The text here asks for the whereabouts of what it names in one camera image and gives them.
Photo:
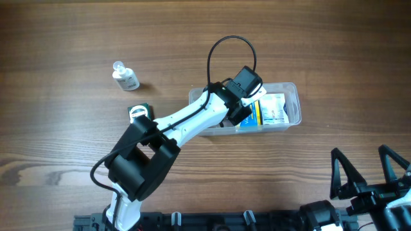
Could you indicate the clear plastic container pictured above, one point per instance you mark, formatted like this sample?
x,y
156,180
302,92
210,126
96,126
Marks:
x,y
292,107

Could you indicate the blue VapoDrops box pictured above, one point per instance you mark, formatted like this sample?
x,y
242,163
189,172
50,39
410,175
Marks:
x,y
254,119

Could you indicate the green Zam-Buk tin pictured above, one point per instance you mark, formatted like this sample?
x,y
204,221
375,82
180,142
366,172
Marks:
x,y
142,109

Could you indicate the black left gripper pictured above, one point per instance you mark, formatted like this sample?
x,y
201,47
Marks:
x,y
239,113

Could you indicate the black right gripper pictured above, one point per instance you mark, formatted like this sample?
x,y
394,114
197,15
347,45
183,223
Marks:
x,y
371,191

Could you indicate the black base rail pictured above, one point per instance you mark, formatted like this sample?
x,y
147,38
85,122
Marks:
x,y
157,221

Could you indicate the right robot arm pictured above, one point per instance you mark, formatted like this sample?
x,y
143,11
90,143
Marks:
x,y
388,204

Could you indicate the white medicine box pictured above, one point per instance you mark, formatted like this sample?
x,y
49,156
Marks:
x,y
273,109

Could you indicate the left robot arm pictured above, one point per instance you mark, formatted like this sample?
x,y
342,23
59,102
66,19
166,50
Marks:
x,y
146,151

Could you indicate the white Calamol lotion bottle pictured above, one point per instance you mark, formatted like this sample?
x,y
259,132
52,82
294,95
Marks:
x,y
125,77

